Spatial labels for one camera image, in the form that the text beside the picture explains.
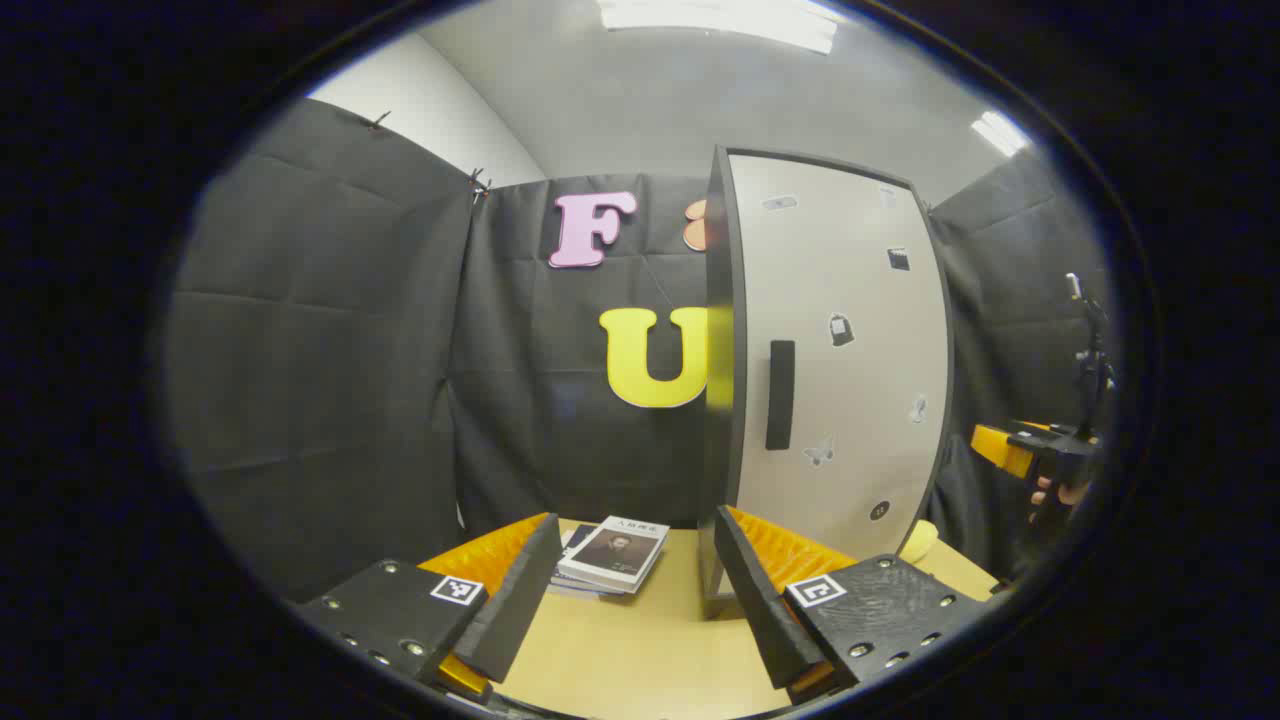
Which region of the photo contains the black cabinet door handle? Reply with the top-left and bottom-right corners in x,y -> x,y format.
765,340 -> 797,452

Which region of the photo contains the grey cabinet door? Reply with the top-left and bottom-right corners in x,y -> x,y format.
725,148 -> 958,563

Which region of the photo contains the yellow plush toy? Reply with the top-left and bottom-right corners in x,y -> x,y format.
898,519 -> 940,564

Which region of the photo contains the blue book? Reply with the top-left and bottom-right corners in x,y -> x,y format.
548,525 -> 606,599

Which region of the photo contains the long ceiling light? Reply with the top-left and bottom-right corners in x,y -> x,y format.
598,0 -> 839,55

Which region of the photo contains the white portrait book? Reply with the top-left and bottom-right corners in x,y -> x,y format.
557,515 -> 671,594

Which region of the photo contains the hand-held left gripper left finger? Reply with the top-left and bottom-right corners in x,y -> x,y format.
298,512 -> 564,701

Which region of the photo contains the black backdrop cloth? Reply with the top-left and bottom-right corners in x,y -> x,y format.
165,98 -> 1116,601

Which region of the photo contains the small ceiling light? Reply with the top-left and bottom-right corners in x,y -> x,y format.
970,110 -> 1033,158

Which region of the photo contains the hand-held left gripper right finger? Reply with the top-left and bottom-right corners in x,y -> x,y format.
713,505 -> 988,705

